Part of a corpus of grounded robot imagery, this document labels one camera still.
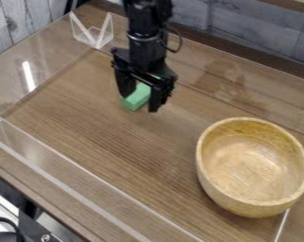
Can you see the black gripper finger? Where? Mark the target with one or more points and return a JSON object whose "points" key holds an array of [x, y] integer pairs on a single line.
{"points": [[161, 92], [125, 82]]}

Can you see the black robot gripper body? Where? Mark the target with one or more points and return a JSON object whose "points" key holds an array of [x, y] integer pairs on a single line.
{"points": [[144, 58]]}

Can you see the green rectangular block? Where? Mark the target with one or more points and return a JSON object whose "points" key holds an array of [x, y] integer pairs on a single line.
{"points": [[140, 97]]}

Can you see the light wooden bowl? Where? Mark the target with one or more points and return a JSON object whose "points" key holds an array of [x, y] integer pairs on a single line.
{"points": [[251, 166]]}

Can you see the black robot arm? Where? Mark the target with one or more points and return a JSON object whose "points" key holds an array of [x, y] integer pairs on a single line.
{"points": [[148, 17]]}

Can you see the clear acrylic corner bracket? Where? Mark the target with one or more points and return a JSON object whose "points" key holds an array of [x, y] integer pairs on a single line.
{"points": [[96, 37]]}

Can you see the clear acrylic enclosure wall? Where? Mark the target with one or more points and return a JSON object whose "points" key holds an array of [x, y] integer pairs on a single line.
{"points": [[112, 171]]}

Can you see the black metal table bracket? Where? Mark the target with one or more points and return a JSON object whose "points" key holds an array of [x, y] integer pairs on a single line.
{"points": [[33, 232]]}

